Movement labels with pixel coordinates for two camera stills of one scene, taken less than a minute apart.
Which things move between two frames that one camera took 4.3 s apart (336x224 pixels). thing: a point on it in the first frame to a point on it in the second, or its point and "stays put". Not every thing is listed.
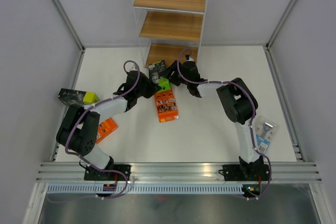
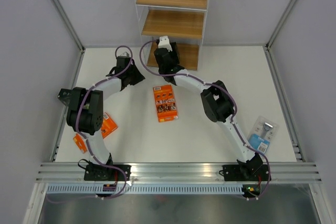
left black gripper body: [146, 89] to [134, 75]
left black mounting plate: [92, 173] stays put
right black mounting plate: [247, 172] stays put
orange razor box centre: [166, 106] stays put
